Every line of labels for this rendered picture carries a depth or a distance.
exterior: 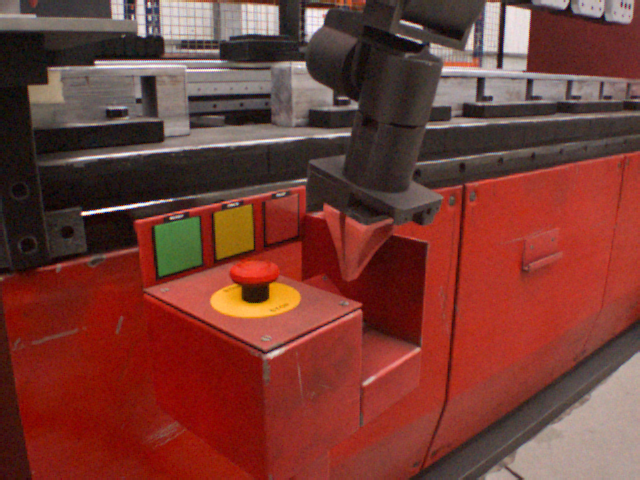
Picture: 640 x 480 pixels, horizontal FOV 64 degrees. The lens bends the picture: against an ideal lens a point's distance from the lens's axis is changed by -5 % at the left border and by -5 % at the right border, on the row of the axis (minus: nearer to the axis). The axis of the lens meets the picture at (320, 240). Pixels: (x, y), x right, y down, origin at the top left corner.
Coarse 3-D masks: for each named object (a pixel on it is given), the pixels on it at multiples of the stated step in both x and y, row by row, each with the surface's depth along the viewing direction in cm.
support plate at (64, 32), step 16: (0, 32) 38; (16, 32) 38; (32, 32) 39; (48, 32) 40; (64, 32) 40; (80, 32) 41; (96, 32) 42; (112, 32) 42; (128, 32) 43; (48, 48) 59; (64, 48) 60
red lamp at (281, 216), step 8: (272, 200) 54; (280, 200) 55; (288, 200) 56; (296, 200) 57; (272, 208) 54; (280, 208) 55; (288, 208) 56; (296, 208) 57; (272, 216) 54; (280, 216) 55; (288, 216) 56; (296, 216) 57; (272, 224) 55; (280, 224) 56; (288, 224) 56; (296, 224) 57; (272, 232) 55; (280, 232) 56; (288, 232) 57; (296, 232) 58; (272, 240) 55; (280, 240) 56
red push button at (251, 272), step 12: (240, 264) 43; (252, 264) 43; (264, 264) 43; (240, 276) 41; (252, 276) 41; (264, 276) 41; (276, 276) 42; (252, 288) 42; (264, 288) 42; (252, 300) 42; (264, 300) 43
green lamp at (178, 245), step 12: (156, 228) 45; (168, 228) 46; (180, 228) 47; (192, 228) 48; (156, 240) 45; (168, 240) 46; (180, 240) 47; (192, 240) 48; (168, 252) 46; (180, 252) 47; (192, 252) 48; (168, 264) 46; (180, 264) 47; (192, 264) 48
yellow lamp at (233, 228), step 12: (216, 216) 49; (228, 216) 50; (240, 216) 51; (252, 216) 52; (216, 228) 49; (228, 228) 51; (240, 228) 52; (252, 228) 53; (216, 240) 50; (228, 240) 51; (240, 240) 52; (252, 240) 53; (228, 252) 51
